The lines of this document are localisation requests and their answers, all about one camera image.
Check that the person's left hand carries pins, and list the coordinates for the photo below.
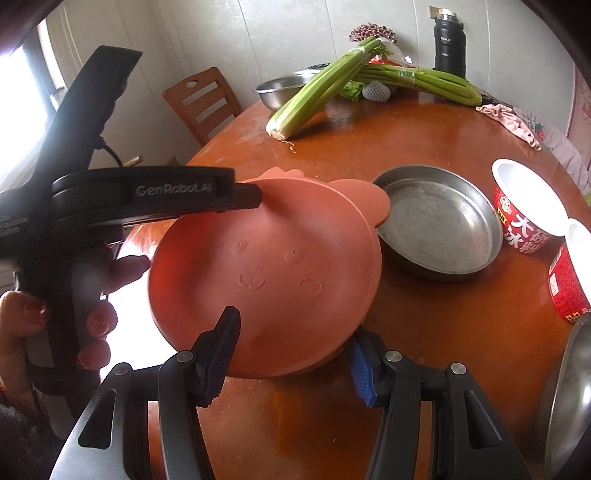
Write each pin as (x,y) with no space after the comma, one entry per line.
(129,272)

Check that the red and white plastic bag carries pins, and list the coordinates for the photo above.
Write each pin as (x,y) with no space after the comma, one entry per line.
(397,54)

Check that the stainless steel bowl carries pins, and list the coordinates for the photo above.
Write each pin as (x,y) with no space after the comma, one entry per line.
(572,406)

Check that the orange eared silicone plate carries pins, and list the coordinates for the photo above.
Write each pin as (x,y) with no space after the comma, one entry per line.
(323,363)
(277,277)

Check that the wooden chair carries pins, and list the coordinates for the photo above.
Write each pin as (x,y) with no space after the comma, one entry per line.
(203,92)

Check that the large white bowl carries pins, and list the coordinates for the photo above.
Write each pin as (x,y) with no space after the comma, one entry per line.
(565,286)

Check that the red paper bowl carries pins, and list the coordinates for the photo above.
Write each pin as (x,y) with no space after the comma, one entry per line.
(521,226)

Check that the green leafy vegetable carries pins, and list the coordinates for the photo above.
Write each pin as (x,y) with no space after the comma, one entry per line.
(352,91)

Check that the purple printed garment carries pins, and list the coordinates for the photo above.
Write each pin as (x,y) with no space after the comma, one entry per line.
(568,152)

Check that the thick celery bunch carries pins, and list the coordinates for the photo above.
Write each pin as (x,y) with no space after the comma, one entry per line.
(304,99)

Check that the black thermos bottle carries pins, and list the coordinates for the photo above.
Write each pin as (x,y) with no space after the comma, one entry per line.
(449,50)

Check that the stainless steel basin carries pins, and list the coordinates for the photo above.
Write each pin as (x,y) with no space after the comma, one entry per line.
(277,90)

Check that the purple dried flower bunch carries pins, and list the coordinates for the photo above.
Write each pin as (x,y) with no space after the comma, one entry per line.
(371,31)

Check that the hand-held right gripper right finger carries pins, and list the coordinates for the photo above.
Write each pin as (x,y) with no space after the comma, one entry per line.
(362,378)

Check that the round stainless steel plate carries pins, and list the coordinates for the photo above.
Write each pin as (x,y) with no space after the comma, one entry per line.
(438,221)

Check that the window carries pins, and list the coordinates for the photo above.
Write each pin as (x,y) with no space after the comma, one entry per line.
(23,83)

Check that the thin celery bunch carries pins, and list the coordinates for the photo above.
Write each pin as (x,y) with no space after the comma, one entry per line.
(425,78)

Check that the pink cloth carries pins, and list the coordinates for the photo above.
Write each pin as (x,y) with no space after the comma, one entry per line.
(512,122)

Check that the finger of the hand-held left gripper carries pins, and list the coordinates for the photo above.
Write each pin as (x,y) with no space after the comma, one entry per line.
(249,194)

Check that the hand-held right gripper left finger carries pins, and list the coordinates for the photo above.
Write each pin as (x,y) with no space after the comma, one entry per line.
(221,364)

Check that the fruit in white foam net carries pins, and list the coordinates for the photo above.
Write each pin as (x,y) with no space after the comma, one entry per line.
(376,91)

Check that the dark utensil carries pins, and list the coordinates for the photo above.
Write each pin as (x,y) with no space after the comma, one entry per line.
(491,99)

